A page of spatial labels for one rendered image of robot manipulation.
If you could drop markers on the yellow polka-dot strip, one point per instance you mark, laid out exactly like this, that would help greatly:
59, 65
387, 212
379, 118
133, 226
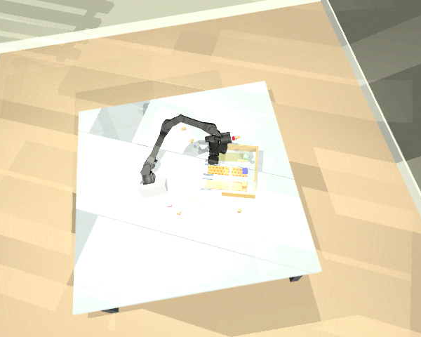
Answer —
216, 170

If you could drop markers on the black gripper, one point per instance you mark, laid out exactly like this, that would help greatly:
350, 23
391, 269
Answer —
213, 157

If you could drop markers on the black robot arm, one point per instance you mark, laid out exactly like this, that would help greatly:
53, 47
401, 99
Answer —
210, 128

